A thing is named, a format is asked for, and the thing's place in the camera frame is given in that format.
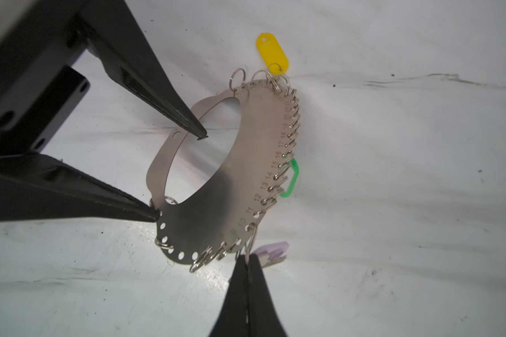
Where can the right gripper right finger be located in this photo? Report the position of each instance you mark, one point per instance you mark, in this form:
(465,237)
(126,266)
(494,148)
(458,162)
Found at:
(262,317)

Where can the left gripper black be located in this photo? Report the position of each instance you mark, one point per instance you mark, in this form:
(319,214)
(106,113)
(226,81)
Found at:
(39,89)

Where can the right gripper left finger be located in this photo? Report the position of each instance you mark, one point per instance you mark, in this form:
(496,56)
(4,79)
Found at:
(233,317)

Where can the metal key organizer plate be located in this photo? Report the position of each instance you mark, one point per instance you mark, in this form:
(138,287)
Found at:
(219,219)

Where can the purple key tag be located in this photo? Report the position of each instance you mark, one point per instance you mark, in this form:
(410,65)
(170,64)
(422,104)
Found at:
(272,254)

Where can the green key tag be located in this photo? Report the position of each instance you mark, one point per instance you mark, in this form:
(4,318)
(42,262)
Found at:
(287,192)

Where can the yellow key tag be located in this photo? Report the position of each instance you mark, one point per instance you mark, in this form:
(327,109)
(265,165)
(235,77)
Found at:
(272,53)

